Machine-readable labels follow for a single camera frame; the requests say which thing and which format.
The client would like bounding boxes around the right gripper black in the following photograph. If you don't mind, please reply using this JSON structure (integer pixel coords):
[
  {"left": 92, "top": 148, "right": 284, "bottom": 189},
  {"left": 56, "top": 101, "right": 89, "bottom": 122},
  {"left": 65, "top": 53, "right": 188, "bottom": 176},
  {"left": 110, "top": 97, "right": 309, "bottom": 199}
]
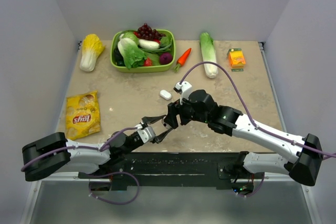
[{"left": 164, "top": 92, "right": 209, "bottom": 129}]

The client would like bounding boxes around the white earbud charging case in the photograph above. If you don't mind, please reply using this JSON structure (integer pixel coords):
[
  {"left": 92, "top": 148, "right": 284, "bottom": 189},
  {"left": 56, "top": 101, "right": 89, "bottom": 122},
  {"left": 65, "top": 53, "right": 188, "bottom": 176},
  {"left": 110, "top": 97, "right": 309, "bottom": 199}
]
[{"left": 159, "top": 90, "right": 172, "bottom": 101}]

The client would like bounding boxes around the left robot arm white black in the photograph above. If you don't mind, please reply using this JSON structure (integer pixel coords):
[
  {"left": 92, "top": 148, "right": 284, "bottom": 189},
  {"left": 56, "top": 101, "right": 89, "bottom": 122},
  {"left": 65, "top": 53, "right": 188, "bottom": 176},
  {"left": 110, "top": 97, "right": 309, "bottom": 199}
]
[{"left": 21, "top": 115, "right": 178, "bottom": 182}]

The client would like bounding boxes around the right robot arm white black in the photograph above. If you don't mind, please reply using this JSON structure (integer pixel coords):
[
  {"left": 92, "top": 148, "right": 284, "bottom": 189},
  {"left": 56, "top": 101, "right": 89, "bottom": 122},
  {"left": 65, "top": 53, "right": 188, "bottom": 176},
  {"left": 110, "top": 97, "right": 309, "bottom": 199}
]
[{"left": 163, "top": 90, "right": 323, "bottom": 186}]

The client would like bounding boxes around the green plastic basket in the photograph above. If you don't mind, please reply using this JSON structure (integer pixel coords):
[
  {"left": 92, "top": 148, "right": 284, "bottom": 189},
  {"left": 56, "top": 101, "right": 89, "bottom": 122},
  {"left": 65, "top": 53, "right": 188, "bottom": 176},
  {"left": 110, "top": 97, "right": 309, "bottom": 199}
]
[{"left": 110, "top": 29, "right": 176, "bottom": 73}]

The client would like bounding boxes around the orange toy carrot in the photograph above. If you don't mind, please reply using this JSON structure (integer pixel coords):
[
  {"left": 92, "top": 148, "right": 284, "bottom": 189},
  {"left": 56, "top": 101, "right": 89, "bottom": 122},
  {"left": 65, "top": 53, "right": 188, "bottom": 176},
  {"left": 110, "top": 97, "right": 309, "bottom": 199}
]
[{"left": 173, "top": 48, "right": 192, "bottom": 73}]

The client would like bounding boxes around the purple onion in basket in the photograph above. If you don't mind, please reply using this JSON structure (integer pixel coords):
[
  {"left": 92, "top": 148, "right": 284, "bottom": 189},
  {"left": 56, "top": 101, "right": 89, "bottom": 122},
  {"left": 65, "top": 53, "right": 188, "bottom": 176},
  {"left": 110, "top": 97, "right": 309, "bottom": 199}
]
[{"left": 159, "top": 52, "right": 173, "bottom": 65}]

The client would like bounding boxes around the red strawberry in basket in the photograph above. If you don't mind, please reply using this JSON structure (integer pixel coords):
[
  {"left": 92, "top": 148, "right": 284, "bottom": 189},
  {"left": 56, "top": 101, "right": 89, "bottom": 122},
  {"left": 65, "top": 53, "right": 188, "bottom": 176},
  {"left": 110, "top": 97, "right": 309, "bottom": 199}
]
[{"left": 143, "top": 58, "right": 153, "bottom": 67}]

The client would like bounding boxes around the green white napa cabbage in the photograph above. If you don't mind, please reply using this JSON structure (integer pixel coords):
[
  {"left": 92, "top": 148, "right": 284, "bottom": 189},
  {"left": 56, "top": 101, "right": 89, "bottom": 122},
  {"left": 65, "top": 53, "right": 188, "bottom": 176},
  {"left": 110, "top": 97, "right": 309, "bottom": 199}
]
[{"left": 199, "top": 33, "right": 218, "bottom": 79}]

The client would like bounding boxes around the yellow lays chips bag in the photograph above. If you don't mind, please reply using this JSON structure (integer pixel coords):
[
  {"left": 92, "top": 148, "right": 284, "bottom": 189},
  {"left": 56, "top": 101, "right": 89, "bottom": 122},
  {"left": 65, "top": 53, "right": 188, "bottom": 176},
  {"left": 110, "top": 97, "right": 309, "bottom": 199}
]
[{"left": 65, "top": 90, "right": 101, "bottom": 140}]

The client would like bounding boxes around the orange juice carton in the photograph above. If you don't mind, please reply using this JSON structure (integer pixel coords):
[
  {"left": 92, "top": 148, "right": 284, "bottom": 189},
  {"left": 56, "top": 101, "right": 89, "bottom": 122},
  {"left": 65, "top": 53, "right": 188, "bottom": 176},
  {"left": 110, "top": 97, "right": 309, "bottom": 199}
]
[{"left": 227, "top": 48, "right": 246, "bottom": 71}]

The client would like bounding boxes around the green lettuce in basket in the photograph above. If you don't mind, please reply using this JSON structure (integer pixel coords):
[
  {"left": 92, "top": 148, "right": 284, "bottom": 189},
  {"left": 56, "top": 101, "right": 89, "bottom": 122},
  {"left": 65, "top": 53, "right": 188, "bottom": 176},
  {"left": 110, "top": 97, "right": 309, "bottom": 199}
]
[{"left": 118, "top": 38, "right": 147, "bottom": 69}]

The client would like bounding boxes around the white radish in basket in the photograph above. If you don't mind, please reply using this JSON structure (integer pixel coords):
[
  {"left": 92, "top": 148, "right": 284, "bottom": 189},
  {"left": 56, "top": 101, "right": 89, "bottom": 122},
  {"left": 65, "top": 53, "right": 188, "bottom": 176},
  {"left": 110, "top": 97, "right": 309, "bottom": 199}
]
[{"left": 139, "top": 39, "right": 160, "bottom": 50}]

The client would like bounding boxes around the red grape bunch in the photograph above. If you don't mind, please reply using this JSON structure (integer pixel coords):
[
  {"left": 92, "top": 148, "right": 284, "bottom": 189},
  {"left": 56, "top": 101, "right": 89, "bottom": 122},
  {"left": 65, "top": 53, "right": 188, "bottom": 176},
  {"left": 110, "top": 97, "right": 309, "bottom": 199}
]
[{"left": 133, "top": 23, "right": 166, "bottom": 41}]

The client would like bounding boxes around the yellow napa cabbage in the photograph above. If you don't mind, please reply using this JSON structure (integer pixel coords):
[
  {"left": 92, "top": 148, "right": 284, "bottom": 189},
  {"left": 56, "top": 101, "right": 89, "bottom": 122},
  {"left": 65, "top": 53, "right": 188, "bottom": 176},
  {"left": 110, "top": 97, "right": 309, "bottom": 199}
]
[{"left": 79, "top": 34, "right": 105, "bottom": 72}]

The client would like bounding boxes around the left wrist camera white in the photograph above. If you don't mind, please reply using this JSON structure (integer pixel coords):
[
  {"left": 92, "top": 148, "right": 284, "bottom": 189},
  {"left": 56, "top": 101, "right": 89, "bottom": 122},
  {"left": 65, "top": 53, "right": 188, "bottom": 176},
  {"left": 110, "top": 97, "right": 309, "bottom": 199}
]
[{"left": 135, "top": 122, "right": 156, "bottom": 142}]

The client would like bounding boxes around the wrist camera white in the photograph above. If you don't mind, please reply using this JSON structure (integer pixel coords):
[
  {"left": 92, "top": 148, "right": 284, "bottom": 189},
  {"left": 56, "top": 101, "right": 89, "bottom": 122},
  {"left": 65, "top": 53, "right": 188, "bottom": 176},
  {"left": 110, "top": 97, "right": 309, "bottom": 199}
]
[
  {"left": 135, "top": 122, "right": 156, "bottom": 142},
  {"left": 173, "top": 81, "right": 193, "bottom": 105}
]

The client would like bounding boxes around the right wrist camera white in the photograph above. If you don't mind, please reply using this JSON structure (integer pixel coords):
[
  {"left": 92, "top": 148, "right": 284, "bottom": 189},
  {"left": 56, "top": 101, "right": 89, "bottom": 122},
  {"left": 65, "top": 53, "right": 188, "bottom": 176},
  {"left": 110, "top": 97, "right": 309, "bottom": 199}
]
[{"left": 173, "top": 81, "right": 193, "bottom": 105}]

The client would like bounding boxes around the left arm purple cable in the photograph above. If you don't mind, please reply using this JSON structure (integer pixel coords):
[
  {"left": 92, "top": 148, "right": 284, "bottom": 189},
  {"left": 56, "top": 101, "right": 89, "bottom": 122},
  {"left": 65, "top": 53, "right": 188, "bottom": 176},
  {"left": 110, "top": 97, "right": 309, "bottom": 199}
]
[{"left": 20, "top": 126, "right": 139, "bottom": 173}]

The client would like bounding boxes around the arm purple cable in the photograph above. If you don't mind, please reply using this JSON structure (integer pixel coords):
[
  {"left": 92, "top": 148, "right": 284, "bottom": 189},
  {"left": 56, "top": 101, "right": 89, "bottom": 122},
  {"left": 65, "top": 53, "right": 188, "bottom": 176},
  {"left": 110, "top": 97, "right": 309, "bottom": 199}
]
[
  {"left": 20, "top": 126, "right": 139, "bottom": 173},
  {"left": 180, "top": 61, "right": 336, "bottom": 159}
]

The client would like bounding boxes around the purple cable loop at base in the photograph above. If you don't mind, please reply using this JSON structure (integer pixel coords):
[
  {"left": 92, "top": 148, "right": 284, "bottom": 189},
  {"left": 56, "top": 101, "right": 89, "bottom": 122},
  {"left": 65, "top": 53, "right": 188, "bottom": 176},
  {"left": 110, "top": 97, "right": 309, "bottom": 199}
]
[{"left": 88, "top": 170, "right": 141, "bottom": 205}]

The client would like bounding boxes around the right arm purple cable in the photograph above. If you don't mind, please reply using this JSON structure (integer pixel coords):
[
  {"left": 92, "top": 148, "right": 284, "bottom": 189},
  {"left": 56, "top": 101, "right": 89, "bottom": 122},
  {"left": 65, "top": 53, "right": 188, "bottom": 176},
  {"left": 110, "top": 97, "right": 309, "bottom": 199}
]
[{"left": 180, "top": 61, "right": 336, "bottom": 159}]

